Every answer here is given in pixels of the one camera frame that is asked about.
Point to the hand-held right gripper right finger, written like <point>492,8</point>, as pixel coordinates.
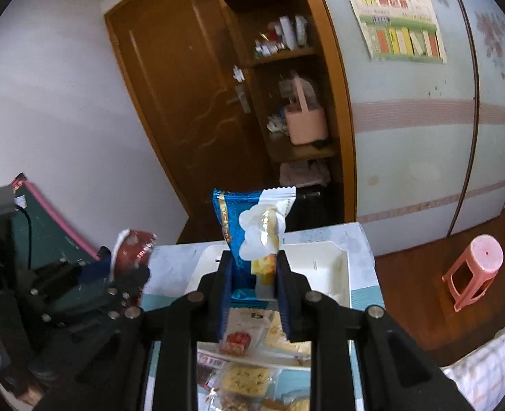
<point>285,297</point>

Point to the white tree-print tablecloth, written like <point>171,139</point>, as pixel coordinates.
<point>346,233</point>

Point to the brown wooden door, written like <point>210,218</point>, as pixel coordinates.
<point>171,94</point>

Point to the cake packet with mountain print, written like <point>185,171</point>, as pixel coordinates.
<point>258,319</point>

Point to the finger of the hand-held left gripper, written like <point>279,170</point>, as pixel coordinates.
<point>96,272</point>
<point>128,282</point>

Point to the white plastic storage bin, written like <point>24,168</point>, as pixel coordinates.
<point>321,274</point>

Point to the group of small bottles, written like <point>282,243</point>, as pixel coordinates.
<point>284,38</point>

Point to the pale flower-print wardrobe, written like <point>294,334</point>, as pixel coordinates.
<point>415,158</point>

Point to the small white toys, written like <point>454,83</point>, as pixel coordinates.
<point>276,123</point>

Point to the brown wooden corner shelf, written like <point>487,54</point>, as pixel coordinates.
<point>333,115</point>

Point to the round red snack packet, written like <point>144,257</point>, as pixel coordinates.
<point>236,341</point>

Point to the blue and white snack packet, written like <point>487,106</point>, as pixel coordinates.
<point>231,222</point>

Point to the clear packet of crumb cake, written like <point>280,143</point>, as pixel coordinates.
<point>248,377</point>

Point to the clear packet of orange-yellow cake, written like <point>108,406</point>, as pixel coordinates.
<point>265,227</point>

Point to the checked white blanket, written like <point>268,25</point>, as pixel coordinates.
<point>492,368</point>

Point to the pink plastic basket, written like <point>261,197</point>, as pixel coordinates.
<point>307,125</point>

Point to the red cookie packet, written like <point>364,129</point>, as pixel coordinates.
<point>136,244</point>

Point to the colourful wall poster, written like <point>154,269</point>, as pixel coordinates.
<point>395,25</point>

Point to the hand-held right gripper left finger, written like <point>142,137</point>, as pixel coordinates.
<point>224,295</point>

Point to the pink-framed green chalkboard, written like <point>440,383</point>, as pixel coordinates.
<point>51,231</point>

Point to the folded pink cloth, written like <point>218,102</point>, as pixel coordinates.
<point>303,173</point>

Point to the white door hook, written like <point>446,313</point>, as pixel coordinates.
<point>237,73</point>

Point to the pink plastic stool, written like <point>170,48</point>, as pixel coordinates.
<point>477,265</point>

